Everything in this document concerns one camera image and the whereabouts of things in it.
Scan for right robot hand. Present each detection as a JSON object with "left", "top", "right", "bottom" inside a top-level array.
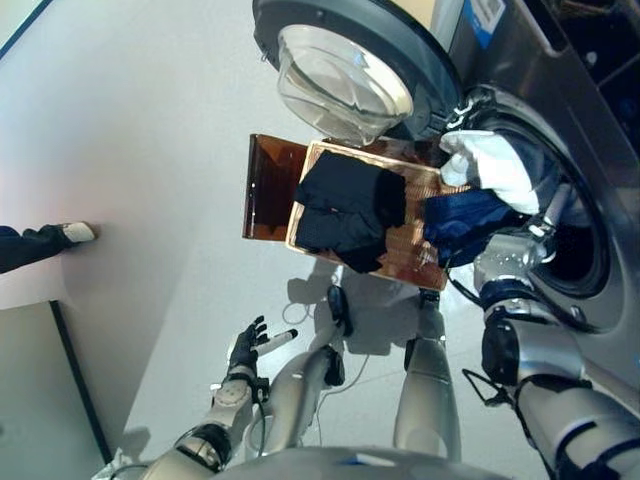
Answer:
[{"left": 527, "top": 184, "right": 574, "bottom": 261}]

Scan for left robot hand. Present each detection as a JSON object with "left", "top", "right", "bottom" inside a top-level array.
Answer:
[{"left": 227, "top": 315, "right": 300, "bottom": 381}]

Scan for white garment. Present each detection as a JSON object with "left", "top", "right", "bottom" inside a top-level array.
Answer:
[{"left": 438, "top": 129, "right": 544, "bottom": 216}]

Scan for blue garment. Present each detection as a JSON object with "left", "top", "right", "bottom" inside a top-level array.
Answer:
[{"left": 423, "top": 188, "right": 516, "bottom": 267}]

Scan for rectangular wicker laundry basket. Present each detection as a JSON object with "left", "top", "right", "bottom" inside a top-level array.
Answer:
[{"left": 284, "top": 138, "right": 474, "bottom": 291}]

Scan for grey front-load washing machine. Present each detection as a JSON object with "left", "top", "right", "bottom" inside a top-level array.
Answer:
[{"left": 414, "top": 0, "right": 640, "bottom": 371}]

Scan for left silver robot leg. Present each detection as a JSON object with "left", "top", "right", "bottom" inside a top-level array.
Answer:
[{"left": 262, "top": 285, "right": 354, "bottom": 454}]

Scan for silver robot leg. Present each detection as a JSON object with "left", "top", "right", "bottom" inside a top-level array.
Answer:
[
  {"left": 262, "top": 285, "right": 354, "bottom": 454},
  {"left": 393, "top": 292, "right": 462, "bottom": 459}
]

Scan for grey robot torso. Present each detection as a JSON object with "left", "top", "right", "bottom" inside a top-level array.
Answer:
[{"left": 214, "top": 446, "right": 506, "bottom": 480}]

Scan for amber translucent acrylic stool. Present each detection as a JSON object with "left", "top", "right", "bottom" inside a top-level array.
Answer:
[{"left": 242, "top": 132, "right": 441, "bottom": 241}]

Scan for right silver robot leg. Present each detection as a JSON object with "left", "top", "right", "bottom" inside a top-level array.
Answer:
[{"left": 393, "top": 292, "right": 462, "bottom": 459}]

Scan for blue and white sticker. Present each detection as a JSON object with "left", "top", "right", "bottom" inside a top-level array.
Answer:
[{"left": 459, "top": 0, "right": 506, "bottom": 49}]

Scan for white board with black edge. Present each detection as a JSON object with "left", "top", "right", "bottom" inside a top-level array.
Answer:
[{"left": 0, "top": 299, "right": 116, "bottom": 466}]

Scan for round glass washer door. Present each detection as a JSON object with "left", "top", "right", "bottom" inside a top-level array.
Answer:
[{"left": 251, "top": 0, "right": 464, "bottom": 146}]

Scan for white floor cable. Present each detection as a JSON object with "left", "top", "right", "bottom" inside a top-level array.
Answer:
[{"left": 282, "top": 299, "right": 314, "bottom": 326}]

